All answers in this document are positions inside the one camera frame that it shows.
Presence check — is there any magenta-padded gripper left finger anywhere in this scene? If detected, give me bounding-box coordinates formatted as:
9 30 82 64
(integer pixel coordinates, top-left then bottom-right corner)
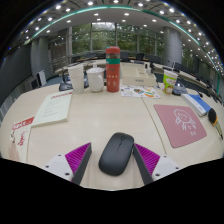
42 142 93 186

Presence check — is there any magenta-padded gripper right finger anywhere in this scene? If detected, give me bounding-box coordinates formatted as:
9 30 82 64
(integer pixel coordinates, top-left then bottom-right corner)
132 142 183 186

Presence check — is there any black computer mouse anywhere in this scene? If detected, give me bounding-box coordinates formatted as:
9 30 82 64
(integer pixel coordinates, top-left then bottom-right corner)
98 132 135 177

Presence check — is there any pink mouse pad with drawing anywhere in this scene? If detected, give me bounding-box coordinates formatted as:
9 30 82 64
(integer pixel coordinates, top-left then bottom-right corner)
153 103 208 149

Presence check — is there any cream booklet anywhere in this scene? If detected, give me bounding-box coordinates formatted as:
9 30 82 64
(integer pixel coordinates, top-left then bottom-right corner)
31 90 74 128

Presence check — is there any red and white leaflet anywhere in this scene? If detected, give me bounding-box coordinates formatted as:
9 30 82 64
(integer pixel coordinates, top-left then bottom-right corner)
8 115 36 164

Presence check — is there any colourful sticker sheet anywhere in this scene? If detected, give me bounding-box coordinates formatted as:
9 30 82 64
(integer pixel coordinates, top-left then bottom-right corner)
119 84 162 100

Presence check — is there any black conference microphone console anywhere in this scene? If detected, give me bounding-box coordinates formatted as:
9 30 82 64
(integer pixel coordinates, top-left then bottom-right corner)
172 82 190 97
58 68 90 92

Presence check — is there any blue and white book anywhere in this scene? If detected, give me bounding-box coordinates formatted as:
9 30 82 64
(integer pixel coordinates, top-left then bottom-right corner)
181 93 213 118

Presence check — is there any white lidded mug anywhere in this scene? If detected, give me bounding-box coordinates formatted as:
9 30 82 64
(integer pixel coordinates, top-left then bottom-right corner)
85 67 106 93

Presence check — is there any printed paper cup with straw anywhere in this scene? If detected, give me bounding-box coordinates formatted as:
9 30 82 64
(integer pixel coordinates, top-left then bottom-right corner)
162 69 179 95

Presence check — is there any beige cardboard box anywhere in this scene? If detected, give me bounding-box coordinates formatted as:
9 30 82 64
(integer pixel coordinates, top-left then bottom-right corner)
120 63 158 88

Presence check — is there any white standing board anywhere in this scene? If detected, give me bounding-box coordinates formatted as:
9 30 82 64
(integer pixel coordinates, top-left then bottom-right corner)
34 69 48 88

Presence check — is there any red thermos bottle green band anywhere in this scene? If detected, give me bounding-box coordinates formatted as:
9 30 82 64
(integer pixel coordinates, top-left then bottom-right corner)
105 46 122 93

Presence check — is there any group of dark office chairs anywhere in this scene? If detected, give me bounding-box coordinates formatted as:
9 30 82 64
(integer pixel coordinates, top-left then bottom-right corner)
76 49 221 101

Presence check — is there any group of ceiling lights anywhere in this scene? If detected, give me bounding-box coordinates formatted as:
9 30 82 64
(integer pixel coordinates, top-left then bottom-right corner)
19 0 224 68

